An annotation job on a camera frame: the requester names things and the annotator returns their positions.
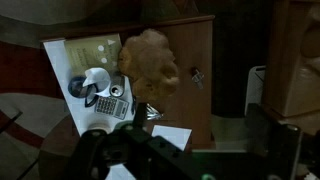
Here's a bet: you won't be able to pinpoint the brown wooden coffee table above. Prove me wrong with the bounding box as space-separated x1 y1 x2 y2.
39 14 216 150

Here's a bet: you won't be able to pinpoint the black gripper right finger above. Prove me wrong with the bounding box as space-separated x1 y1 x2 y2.
245 103 303 180

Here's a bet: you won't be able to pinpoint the grey flat device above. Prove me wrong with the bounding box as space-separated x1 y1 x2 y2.
244 65 268 116

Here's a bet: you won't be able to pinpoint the yellow-green book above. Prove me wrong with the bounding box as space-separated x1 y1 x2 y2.
64 33 123 77

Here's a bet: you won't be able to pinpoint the white rectangular board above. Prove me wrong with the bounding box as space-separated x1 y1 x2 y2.
42 38 138 180

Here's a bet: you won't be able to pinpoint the metallic measuring spoon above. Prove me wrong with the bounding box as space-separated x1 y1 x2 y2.
190 67 205 90

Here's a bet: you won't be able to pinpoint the black glasses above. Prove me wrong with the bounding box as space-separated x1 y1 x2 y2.
84 84 100 108

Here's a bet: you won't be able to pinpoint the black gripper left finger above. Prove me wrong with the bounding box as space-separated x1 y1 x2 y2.
63 102 201 180

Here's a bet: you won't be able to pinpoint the white paper sheet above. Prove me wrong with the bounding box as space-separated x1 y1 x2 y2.
151 124 193 152

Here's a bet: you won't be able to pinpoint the shiny crumpled metal object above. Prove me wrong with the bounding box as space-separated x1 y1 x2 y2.
144 103 164 121

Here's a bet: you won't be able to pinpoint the grey calculator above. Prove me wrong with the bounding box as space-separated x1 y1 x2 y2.
94 95 130 120

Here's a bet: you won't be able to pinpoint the red and beige patterned rug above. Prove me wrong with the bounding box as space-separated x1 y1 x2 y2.
0 14 81 180

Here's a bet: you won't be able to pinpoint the blue round disc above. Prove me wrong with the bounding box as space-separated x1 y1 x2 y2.
67 75 88 99

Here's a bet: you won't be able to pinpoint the silver metal can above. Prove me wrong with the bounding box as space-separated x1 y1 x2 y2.
109 74 126 98

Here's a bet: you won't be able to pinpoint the crumpled tan paper bag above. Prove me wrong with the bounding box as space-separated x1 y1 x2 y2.
117 28 181 103

